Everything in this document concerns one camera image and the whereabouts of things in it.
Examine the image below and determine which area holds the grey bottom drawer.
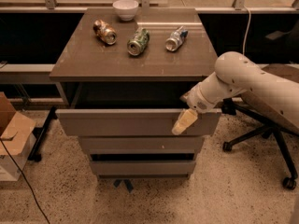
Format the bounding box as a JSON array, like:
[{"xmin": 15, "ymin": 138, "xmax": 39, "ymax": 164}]
[{"xmin": 90, "ymin": 161, "xmax": 195, "ymax": 175}]

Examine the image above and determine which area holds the crushed orange soda can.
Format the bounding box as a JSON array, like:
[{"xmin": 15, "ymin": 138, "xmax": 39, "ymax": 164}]
[{"xmin": 93, "ymin": 20, "xmax": 117, "ymax": 45}]

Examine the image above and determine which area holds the white hanging cable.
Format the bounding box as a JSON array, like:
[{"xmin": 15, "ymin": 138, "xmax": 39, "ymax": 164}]
[{"xmin": 241, "ymin": 7, "xmax": 252, "ymax": 56}]

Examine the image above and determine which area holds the blue tape cross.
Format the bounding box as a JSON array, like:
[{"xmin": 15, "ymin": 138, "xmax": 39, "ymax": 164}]
[{"xmin": 113, "ymin": 179, "xmax": 134, "ymax": 193}]

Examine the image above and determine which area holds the black stand foot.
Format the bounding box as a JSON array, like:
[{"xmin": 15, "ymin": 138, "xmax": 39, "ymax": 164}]
[{"xmin": 28, "ymin": 106, "xmax": 57, "ymax": 162}]

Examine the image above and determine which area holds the black floor cable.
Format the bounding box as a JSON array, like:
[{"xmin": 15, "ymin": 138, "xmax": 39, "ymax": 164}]
[{"xmin": 0, "ymin": 138, "xmax": 51, "ymax": 224}]

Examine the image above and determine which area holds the cardboard box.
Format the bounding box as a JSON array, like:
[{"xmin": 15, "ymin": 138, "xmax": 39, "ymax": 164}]
[{"xmin": 0, "ymin": 92, "xmax": 36, "ymax": 181}]

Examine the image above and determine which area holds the grey drawer cabinet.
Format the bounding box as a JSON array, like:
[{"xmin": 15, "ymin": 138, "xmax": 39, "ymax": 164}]
[{"xmin": 50, "ymin": 8, "xmax": 221, "ymax": 179}]

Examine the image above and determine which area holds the crushed green soda can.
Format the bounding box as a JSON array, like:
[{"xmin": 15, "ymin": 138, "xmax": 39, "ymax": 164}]
[{"xmin": 127, "ymin": 27, "xmax": 150, "ymax": 56}]

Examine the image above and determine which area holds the crushed silver blue can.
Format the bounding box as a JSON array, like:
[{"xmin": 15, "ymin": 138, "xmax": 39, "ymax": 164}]
[{"xmin": 165, "ymin": 26, "xmax": 188, "ymax": 52}]

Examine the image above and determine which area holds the grey drawer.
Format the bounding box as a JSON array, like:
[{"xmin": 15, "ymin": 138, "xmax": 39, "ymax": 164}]
[
  {"xmin": 90, "ymin": 161, "xmax": 195, "ymax": 175},
  {"xmin": 78, "ymin": 136, "xmax": 204, "ymax": 154},
  {"xmin": 55, "ymin": 83, "xmax": 222, "ymax": 137}
]

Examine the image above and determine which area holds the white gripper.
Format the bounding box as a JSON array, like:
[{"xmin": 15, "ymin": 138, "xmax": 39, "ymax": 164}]
[{"xmin": 172, "ymin": 83, "xmax": 219, "ymax": 135}]

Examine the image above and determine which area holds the grey top drawer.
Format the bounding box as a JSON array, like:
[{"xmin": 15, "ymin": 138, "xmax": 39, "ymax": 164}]
[{"xmin": 55, "ymin": 83, "xmax": 222, "ymax": 137}]

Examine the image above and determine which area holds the office chair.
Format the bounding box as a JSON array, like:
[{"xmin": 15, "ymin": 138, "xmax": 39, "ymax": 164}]
[{"xmin": 221, "ymin": 63, "xmax": 299, "ymax": 191}]

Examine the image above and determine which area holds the white bowl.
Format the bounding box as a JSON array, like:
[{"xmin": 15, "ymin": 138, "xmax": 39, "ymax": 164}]
[{"xmin": 113, "ymin": 0, "xmax": 139, "ymax": 21}]

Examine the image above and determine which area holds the grey middle drawer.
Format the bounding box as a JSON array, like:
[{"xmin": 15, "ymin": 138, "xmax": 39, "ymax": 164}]
[{"xmin": 78, "ymin": 136, "xmax": 204, "ymax": 154}]

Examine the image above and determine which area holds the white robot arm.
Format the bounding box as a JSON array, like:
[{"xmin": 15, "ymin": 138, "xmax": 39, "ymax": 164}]
[{"xmin": 172, "ymin": 51, "xmax": 299, "ymax": 135}]

